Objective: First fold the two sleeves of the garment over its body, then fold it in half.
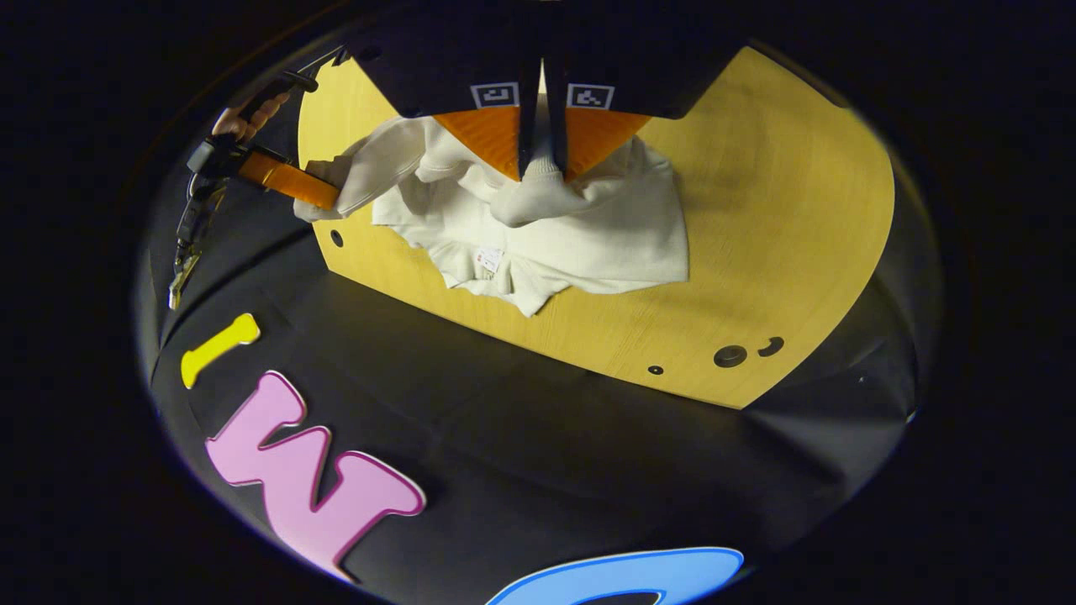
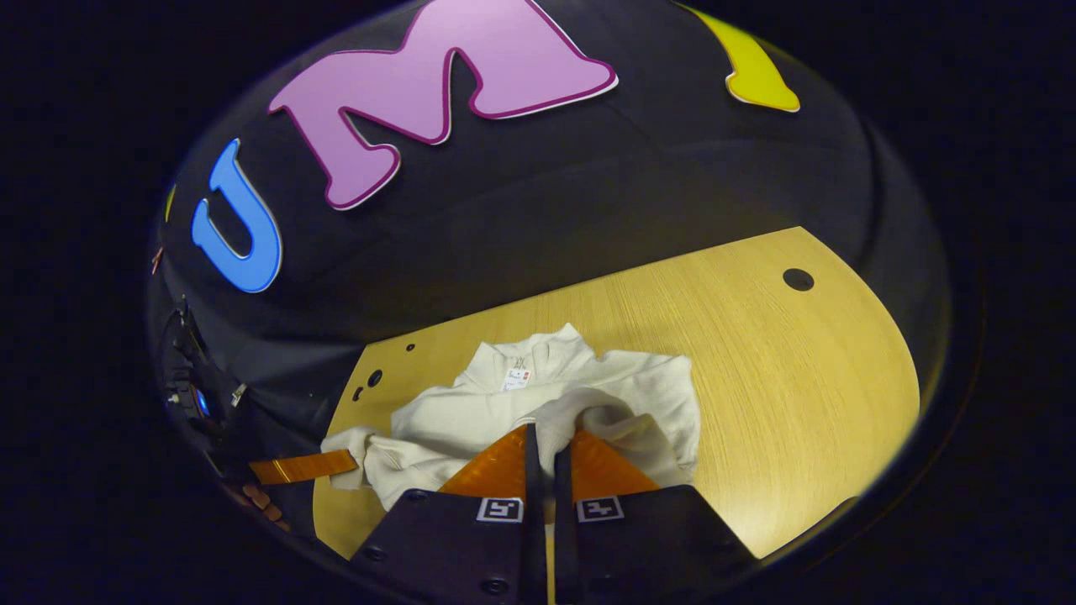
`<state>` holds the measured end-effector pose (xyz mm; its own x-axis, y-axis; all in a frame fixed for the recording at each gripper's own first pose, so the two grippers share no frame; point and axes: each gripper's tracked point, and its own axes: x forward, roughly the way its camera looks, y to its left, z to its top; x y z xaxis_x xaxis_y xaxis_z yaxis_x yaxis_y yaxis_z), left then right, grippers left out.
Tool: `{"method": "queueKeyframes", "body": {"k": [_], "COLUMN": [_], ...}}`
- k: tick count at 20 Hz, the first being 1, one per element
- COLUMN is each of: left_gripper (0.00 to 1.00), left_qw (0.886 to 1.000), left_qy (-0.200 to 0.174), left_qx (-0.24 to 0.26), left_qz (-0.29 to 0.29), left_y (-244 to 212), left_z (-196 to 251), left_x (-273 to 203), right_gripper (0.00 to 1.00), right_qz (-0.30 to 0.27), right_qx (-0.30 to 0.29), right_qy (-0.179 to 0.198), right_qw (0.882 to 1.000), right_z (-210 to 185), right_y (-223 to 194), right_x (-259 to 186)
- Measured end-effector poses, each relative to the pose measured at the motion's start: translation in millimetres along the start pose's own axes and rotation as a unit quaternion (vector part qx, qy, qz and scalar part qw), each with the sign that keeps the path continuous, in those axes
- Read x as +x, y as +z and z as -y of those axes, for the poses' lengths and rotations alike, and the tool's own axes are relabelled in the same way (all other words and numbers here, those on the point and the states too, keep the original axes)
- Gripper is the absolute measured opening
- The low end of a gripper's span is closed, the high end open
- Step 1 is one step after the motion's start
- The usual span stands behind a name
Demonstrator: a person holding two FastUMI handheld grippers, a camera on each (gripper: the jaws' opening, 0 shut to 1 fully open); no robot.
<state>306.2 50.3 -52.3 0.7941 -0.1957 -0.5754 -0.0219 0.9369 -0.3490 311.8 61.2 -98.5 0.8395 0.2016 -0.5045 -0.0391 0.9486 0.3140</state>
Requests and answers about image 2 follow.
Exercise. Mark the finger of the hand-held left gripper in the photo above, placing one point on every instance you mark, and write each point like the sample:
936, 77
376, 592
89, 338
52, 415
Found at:
262, 504
303, 466

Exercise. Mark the small red clip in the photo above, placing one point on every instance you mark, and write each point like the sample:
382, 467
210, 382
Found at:
157, 260

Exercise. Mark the white garment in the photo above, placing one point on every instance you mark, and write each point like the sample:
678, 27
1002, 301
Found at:
471, 412

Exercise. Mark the black backdrop cloth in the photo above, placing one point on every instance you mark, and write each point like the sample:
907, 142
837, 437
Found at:
546, 218

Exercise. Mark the dark device with blue light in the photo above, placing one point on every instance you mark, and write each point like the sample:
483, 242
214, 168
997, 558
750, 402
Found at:
189, 378

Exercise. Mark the small white clip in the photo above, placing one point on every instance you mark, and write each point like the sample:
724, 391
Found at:
239, 395

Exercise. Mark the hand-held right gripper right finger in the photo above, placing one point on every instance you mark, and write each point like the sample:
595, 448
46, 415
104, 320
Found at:
565, 546

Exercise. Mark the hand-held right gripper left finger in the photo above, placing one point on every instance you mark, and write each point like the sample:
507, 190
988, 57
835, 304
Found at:
535, 546

